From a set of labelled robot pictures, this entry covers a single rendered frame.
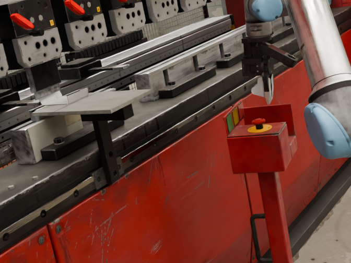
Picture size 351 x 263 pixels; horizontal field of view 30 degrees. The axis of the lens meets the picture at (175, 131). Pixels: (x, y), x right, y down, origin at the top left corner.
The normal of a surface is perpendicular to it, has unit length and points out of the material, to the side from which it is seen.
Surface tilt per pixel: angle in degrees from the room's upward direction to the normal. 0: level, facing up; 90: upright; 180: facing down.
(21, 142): 90
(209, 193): 90
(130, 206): 90
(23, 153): 90
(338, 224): 0
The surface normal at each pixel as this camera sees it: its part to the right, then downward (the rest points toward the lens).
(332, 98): -0.52, -0.20
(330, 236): -0.19, -0.95
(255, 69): -0.35, 0.32
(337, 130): 0.00, 0.05
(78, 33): 0.83, -0.01
